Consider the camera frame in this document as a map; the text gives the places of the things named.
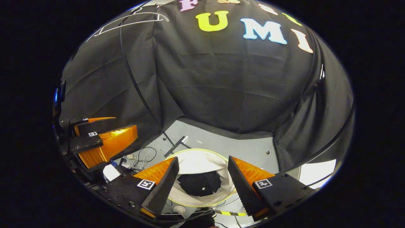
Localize black jacket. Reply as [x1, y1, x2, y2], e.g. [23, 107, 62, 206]
[177, 171, 222, 197]

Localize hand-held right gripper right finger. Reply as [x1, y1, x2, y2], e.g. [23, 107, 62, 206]
[227, 155, 317, 221]

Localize yellow black tape strip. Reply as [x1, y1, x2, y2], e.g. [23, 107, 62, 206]
[218, 210, 246, 217]

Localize black backdrop cloth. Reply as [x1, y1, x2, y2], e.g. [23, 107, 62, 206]
[60, 0, 354, 173]

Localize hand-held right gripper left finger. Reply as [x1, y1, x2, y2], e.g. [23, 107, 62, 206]
[101, 156, 180, 219]

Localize white plastic hanger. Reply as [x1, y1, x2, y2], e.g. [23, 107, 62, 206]
[87, 6, 170, 41]

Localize small white box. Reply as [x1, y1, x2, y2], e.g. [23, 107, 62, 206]
[103, 164, 121, 182]

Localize white laundry hamper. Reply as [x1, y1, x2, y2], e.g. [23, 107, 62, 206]
[165, 148, 238, 208]

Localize black clothes rack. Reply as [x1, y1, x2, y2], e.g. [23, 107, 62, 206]
[119, 13, 191, 158]

